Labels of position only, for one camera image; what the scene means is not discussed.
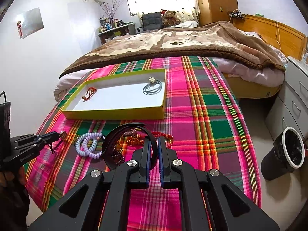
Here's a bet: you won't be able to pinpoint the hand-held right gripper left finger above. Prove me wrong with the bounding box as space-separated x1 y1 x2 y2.
28 136 158 231

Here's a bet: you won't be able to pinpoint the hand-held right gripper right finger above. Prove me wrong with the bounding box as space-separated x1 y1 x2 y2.
157 136 281 231

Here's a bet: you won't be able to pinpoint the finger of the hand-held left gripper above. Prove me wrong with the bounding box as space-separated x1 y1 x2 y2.
11 131 60 148
2 141 53 167

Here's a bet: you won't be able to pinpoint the black hair tie with beads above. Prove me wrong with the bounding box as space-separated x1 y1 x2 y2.
48 130 68 155

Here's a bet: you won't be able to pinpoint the red cord bracelet gold knots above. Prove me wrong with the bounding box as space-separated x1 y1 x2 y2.
127 132 174 150

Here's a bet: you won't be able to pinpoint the dark beaded bracelet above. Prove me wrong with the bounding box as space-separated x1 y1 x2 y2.
113 129 136 167

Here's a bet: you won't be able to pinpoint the light blue coil hair tie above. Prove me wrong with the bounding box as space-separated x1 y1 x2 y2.
75 139 103 159

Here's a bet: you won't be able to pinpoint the purple coil hair tie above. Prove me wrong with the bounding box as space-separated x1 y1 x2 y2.
80 132 104 148

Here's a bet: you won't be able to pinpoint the black wristband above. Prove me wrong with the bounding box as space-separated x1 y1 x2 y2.
102 122 157 170

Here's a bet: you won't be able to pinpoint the yellow-green shallow cardboard box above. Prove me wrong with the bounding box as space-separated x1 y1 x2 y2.
61 68 167 120

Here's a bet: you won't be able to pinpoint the person's left forearm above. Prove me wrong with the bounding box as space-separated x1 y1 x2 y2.
0 167 31 231

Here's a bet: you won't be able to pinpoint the pink green plaid cloth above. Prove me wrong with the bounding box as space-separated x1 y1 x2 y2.
24 56 262 231

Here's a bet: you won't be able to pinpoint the black trash bin white rim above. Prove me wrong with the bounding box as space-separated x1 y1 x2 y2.
261 126 306 181

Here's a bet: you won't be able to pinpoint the brown plush blanket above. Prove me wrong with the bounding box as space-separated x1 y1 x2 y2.
59 20 287 80

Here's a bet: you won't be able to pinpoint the cluttered side desk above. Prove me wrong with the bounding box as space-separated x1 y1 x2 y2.
97 22 135 45

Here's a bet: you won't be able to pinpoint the grey drawer cabinet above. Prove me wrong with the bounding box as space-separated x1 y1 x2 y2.
265 56 308 136

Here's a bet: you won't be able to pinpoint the white pillow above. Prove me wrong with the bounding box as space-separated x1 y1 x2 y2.
179 20 199 28

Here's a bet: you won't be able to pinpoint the grey padded chair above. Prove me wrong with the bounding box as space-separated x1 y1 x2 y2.
137 12 164 32

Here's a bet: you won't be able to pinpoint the vase of purple branches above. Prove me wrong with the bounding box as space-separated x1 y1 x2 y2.
100 0 123 24

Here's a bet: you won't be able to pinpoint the brown teddy bear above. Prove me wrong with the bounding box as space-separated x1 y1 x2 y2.
160 9 181 28

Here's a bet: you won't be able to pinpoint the power strip with plugs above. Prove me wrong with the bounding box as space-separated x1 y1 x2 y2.
228 9 245 20

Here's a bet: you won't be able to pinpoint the wooden wardrobe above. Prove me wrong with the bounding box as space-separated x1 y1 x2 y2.
193 0 239 27

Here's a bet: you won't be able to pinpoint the wooden bed headboard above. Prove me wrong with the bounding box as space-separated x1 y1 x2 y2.
232 14 308 62

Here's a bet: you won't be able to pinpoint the red knotted cord bracelet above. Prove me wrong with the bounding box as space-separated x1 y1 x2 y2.
81 87 98 102

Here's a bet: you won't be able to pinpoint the grey hair tie with flower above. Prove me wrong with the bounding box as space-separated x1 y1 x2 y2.
142 77 162 95

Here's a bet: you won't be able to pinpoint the silver wall sheet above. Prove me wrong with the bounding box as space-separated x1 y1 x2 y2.
16 7 44 39

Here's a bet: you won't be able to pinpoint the yellow cable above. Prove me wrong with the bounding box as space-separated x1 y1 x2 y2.
274 20 282 51

